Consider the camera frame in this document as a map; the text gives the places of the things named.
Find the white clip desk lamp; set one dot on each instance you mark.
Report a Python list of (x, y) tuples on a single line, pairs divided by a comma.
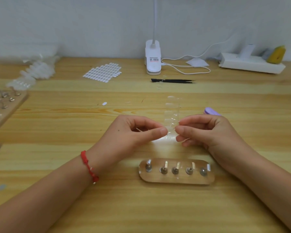
[(153, 58)]

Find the clear strip of nail tips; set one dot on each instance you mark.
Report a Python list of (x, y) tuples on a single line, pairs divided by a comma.
[(171, 116)]

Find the clear oval nail display stand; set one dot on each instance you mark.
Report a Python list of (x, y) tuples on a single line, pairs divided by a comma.
[(177, 178)]

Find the pile of clear nail tip bags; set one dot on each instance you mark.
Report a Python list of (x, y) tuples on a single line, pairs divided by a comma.
[(36, 70)]

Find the clear nail display stand with rings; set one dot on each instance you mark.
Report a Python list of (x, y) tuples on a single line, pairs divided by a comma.
[(4, 106)]

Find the white paper piece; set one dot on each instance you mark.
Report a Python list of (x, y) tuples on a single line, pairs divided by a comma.
[(197, 62)]

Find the black tweezers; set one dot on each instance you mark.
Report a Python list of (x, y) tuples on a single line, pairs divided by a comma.
[(172, 81)]

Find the person's right forearm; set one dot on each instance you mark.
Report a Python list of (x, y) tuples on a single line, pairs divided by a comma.
[(264, 181)]

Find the white upright card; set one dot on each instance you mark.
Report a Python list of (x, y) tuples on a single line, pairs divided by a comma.
[(246, 51)]

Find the metal stand peg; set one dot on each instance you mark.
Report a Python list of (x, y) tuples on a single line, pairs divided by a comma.
[(203, 171), (175, 170), (148, 167), (189, 170), (163, 170)]

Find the sheet of white adhesive tabs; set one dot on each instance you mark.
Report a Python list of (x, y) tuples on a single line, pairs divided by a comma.
[(103, 72)]

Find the person's left hand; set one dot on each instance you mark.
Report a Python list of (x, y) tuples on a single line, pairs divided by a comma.
[(118, 140)]

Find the white flat box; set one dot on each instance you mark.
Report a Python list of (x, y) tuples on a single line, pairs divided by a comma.
[(252, 64)]

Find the person's left thumb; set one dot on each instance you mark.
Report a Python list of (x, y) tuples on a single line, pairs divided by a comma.
[(154, 135)]

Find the person's right hand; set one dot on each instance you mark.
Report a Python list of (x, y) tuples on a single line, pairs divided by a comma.
[(213, 135)]

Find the purple oval object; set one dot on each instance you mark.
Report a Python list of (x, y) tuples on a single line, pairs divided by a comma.
[(210, 111)]

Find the person's right middle finger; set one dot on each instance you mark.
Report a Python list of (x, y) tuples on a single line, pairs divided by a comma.
[(183, 138)]

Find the person's left forearm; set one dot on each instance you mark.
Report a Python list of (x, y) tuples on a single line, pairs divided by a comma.
[(43, 198)]

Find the person's right thumb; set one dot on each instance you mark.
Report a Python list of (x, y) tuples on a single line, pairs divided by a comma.
[(185, 130)]

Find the yellow sponge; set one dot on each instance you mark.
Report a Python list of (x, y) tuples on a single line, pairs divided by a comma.
[(277, 55)]

